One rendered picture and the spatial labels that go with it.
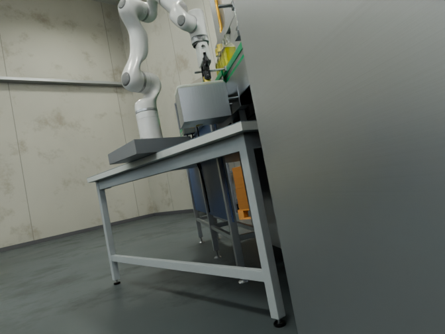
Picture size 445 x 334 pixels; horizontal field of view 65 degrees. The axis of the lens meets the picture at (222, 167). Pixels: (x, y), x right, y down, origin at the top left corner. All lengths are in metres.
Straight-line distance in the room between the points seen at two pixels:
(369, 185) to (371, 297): 0.19
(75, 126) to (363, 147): 8.47
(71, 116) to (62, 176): 1.43
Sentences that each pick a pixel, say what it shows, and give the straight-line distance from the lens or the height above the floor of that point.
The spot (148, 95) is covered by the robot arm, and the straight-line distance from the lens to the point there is 2.00.
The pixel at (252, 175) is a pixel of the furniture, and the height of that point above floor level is 0.55.
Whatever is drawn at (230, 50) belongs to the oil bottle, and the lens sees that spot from 1.92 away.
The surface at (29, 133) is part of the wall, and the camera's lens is 8.57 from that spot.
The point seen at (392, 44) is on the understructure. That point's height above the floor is 0.68.
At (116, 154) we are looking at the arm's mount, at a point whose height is 0.79.
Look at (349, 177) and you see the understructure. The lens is 0.59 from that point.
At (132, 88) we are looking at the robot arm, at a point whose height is 1.12.
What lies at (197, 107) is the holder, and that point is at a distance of 1.59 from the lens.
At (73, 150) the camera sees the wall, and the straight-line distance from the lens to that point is 8.71.
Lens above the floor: 0.55
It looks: 2 degrees up
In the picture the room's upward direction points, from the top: 11 degrees counter-clockwise
